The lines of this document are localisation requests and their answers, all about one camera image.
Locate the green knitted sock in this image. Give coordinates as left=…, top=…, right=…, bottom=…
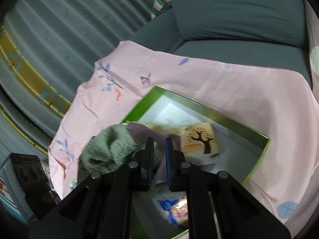
left=80, top=122, right=166, bottom=174

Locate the tissue pack with tree print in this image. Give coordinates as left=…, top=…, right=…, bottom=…
left=180, top=122, right=219, bottom=157

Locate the blue orange snack packet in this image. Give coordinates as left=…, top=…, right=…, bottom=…
left=155, top=195, right=188, bottom=226

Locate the green cardboard box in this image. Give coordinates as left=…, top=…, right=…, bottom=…
left=123, top=86, right=272, bottom=238

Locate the purple cloth piece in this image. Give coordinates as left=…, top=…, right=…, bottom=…
left=126, top=121, right=180, bottom=184

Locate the pink printed tablecloth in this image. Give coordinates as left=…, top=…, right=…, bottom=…
left=48, top=41, right=318, bottom=236

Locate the grey curtain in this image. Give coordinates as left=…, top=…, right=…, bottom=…
left=1, top=0, right=154, bottom=158

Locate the dark grey sofa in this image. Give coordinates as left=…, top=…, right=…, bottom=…
left=131, top=0, right=311, bottom=81

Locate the striped cushion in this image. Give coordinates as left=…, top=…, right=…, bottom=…
left=150, top=0, right=172, bottom=20

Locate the pink polka dot cloth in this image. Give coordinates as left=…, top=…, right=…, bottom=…
left=304, top=0, right=319, bottom=94

